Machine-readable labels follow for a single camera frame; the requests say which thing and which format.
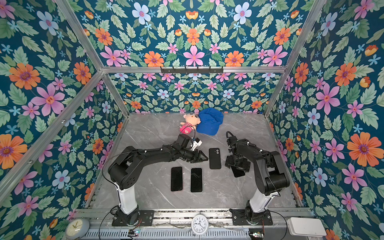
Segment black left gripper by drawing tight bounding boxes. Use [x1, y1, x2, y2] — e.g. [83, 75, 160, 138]
[180, 148, 210, 163]

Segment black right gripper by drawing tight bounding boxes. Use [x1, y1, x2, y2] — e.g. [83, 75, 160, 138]
[225, 154, 250, 172]

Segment black phone case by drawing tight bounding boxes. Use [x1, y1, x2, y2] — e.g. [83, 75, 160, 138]
[209, 148, 222, 170]

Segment blue-edged smartphone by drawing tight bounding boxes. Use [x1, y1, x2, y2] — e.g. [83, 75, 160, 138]
[190, 168, 203, 193]

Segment purple-edged smartphone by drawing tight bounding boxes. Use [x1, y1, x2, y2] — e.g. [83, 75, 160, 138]
[171, 167, 183, 192]

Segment silver-edged black smartphone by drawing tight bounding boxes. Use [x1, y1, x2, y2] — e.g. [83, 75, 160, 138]
[231, 166, 245, 178]

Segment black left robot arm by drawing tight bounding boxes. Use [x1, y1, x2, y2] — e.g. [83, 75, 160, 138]
[108, 134, 209, 227]

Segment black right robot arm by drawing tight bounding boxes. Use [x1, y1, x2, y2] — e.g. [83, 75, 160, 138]
[225, 131, 290, 225]

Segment pink plush pig toy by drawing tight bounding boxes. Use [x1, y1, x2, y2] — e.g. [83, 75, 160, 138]
[180, 113, 201, 135]

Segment blue baseball cap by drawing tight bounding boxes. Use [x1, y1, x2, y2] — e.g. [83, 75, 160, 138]
[197, 108, 224, 136]

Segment white round clock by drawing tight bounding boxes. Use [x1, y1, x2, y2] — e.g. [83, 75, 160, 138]
[191, 214, 209, 236]

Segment white box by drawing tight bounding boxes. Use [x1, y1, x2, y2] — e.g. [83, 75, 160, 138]
[287, 217, 327, 237]

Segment beige round clock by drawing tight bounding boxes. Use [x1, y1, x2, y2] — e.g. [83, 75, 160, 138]
[65, 219, 90, 240]

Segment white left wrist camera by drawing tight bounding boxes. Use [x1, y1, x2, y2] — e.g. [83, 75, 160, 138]
[191, 138, 202, 151]

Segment black hook rail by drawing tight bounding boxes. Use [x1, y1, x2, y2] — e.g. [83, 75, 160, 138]
[160, 67, 224, 74]

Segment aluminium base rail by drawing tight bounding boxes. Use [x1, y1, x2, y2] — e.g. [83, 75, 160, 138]
[76, 208, 313, 228]

